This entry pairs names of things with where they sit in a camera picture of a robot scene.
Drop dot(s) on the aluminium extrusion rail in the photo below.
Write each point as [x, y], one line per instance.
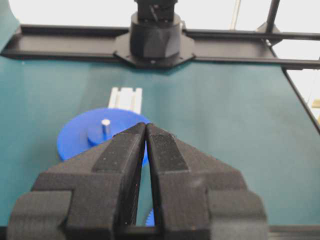
[126, 98]

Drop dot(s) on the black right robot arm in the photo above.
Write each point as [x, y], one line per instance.
[155, 39]

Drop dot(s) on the steel shaft under large gear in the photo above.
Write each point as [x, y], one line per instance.
[106, 126]

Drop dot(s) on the large blue gear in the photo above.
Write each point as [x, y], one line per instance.
[85, 130]

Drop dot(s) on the black frame rail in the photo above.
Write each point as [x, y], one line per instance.
[111, 44]

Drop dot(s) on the small blue gear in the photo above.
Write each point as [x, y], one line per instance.
[150, 219]

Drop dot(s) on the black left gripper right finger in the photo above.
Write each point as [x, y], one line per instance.
[198, 197]

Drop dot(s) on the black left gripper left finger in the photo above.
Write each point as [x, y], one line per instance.
[85, 197]

